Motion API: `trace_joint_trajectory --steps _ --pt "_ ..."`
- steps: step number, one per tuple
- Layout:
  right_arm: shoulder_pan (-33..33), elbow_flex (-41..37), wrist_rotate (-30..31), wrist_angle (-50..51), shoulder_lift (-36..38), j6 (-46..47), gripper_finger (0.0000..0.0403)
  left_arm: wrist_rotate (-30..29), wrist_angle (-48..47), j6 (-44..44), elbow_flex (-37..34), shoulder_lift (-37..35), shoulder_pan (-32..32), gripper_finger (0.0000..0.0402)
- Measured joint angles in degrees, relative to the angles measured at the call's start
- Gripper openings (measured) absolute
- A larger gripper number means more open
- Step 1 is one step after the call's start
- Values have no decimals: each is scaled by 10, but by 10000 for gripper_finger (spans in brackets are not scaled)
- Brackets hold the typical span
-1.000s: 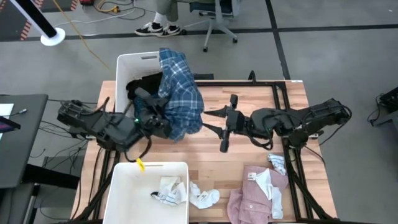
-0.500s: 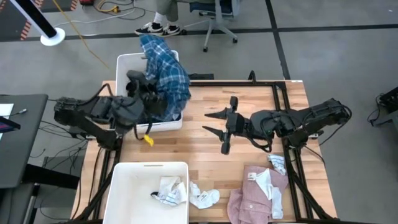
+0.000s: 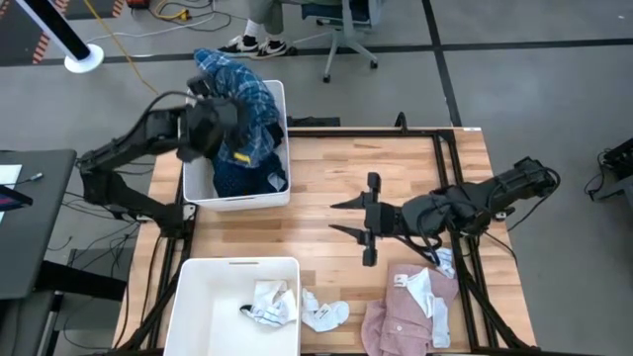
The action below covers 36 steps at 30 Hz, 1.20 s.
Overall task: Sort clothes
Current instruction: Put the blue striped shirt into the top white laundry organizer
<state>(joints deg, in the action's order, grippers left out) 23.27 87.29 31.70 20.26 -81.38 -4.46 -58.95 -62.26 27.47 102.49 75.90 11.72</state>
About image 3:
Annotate coiled yellow cable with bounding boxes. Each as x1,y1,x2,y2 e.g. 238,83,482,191
147,0,192,24

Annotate white floor cable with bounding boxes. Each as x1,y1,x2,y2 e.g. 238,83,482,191
86,13,219,45

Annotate dark tablet screen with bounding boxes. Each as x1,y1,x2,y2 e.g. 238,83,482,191
0,183,35,213

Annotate long yellow floor cable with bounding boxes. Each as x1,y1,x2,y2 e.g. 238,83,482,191
82,0,160,96

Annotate person's feet in sneakers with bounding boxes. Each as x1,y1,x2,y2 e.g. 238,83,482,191
216,0,300,61

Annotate white ankle sock with label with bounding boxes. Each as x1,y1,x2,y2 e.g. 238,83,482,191
300,288,351,333

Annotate long white sock with label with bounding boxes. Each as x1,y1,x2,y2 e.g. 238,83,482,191
393,268,452,350

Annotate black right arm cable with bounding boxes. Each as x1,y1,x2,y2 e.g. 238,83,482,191
413,195,449,266

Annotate white cloth with thin stripes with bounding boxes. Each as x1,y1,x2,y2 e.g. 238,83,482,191
239,284,300,328

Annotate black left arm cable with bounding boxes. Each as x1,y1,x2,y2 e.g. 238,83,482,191
139,89,204,131

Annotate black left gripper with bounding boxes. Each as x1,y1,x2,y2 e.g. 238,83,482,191
176,73,239,162

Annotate white perforated plastic bin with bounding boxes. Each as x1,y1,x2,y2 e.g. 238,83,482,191
161,255,303,356
181,78,292,213

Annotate black flat bar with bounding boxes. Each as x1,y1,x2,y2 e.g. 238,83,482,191
285,116,342,129

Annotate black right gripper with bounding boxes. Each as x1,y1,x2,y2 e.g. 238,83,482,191
327,172,405,268

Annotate grey office chair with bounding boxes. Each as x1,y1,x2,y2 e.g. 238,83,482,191
291,0,383,84

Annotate navy dotted garment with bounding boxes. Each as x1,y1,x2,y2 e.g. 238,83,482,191
212,150,290,199

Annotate pink button shirt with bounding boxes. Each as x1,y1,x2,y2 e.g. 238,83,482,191
359,262,461,356

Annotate white cloth with blue grid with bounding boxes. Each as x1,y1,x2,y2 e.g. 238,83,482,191
424,246,457,280

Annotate grey desk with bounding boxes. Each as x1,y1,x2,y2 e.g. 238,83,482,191
0,147,79,302

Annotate black equipment with cables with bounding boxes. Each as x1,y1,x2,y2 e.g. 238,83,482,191
584,136,633,204

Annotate blue plaid shirt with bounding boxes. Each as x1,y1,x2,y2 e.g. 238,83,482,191
192,47,282,169

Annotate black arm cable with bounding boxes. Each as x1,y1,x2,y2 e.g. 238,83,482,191
139,89,204,131
413,195,449,266

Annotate plain white garment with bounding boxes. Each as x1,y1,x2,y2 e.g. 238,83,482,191
252,279,291,301

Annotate white paper sheet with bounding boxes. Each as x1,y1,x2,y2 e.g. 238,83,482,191
0,163,24,190

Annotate black white post round base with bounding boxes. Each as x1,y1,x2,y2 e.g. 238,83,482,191
13,0,106,75

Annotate black aluminium table frame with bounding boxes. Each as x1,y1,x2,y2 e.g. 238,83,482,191
116,112,538,356

